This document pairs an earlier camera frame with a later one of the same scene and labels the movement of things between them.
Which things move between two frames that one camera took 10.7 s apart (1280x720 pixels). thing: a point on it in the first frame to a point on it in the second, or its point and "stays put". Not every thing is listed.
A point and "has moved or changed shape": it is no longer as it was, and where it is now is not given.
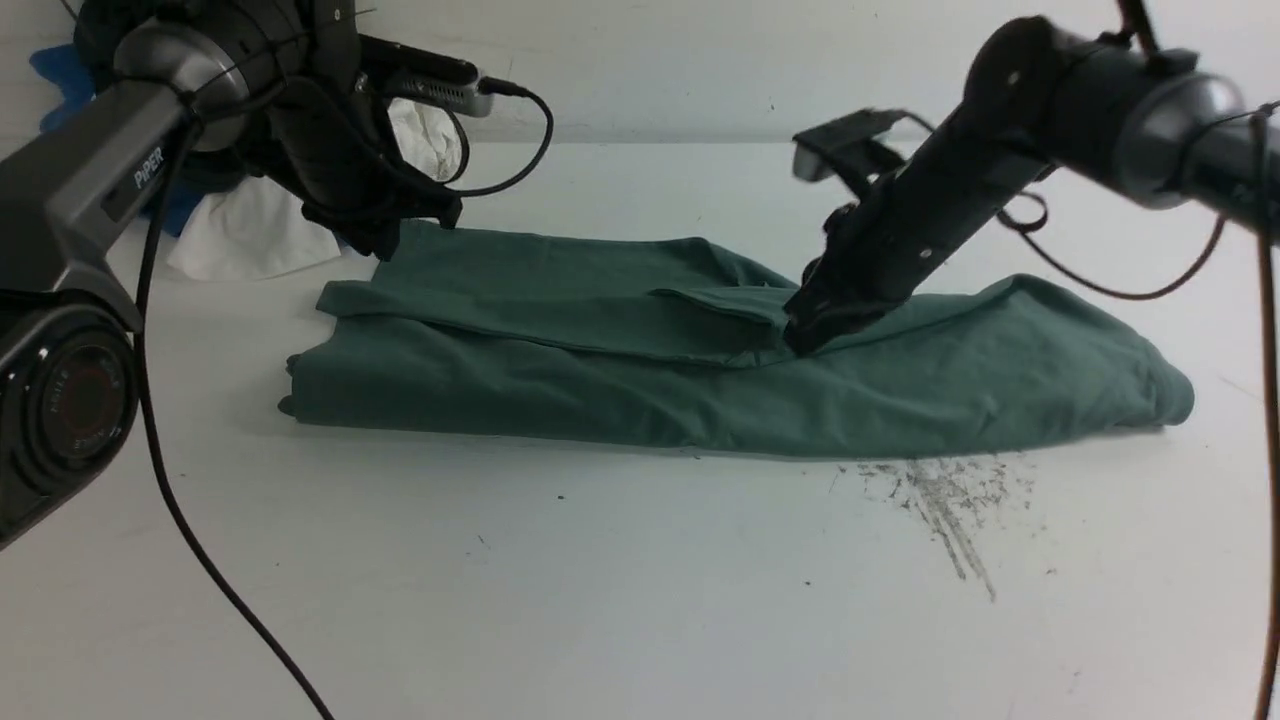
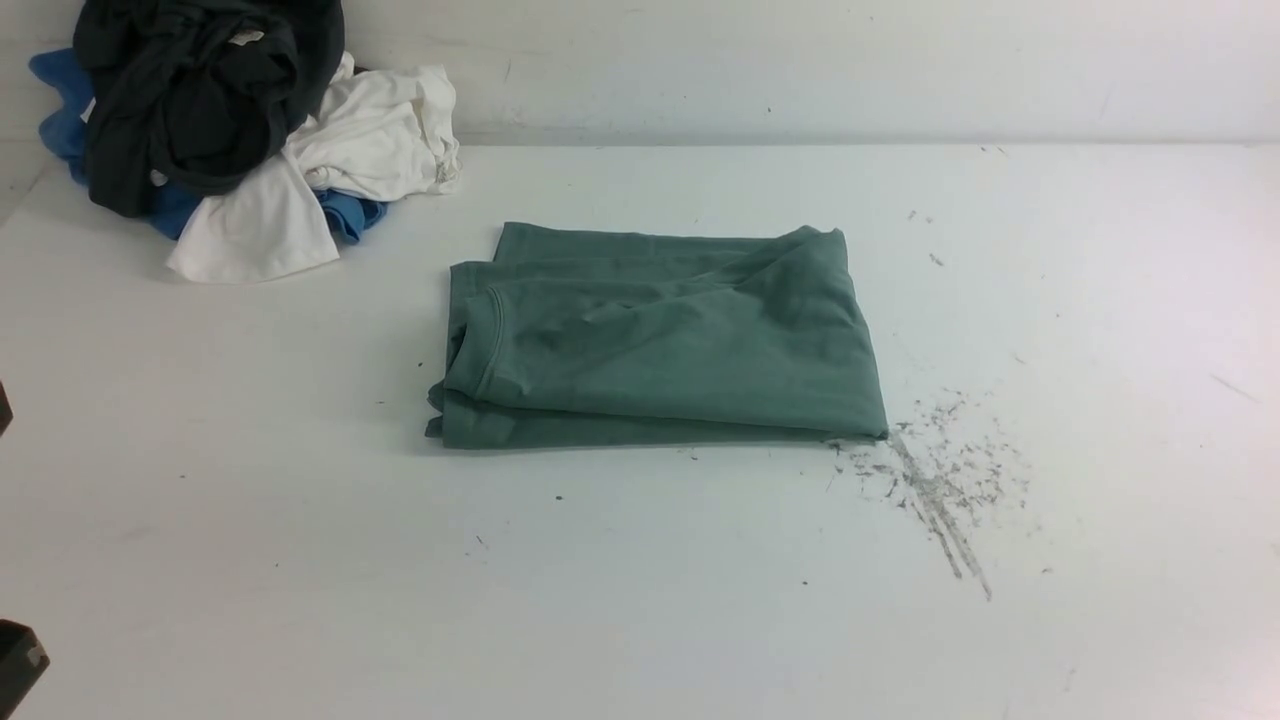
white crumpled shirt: [253, 227] stays put
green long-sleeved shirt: [541, 341] has moved or changed shape
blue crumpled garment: [77, 86] stays put
